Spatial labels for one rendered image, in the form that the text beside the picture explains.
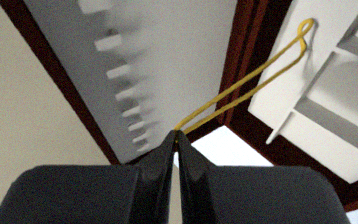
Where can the gold chain necklace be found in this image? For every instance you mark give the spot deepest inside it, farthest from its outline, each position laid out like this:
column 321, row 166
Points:
column 241, row 82

